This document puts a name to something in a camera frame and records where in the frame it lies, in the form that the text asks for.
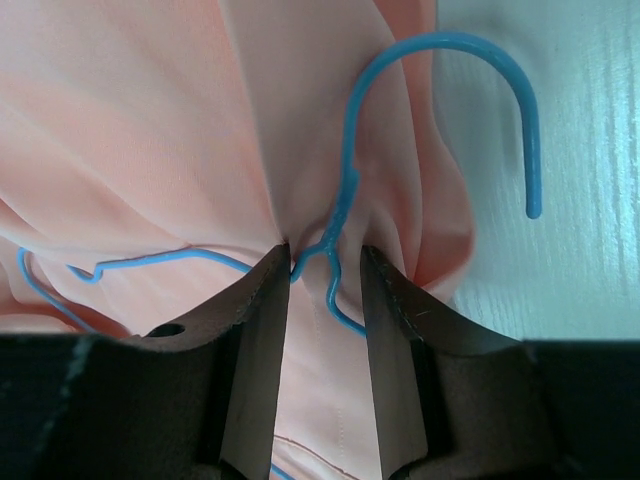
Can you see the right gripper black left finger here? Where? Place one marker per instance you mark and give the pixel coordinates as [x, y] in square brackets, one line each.
[210, 380]

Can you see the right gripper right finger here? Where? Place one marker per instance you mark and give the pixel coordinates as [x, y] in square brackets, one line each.
[407, 330]

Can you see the light blue plastic hanger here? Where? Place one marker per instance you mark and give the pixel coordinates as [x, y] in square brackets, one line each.
[68, 401]

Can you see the salmon pink skirt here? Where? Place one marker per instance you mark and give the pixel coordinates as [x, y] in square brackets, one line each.
[130, 128]

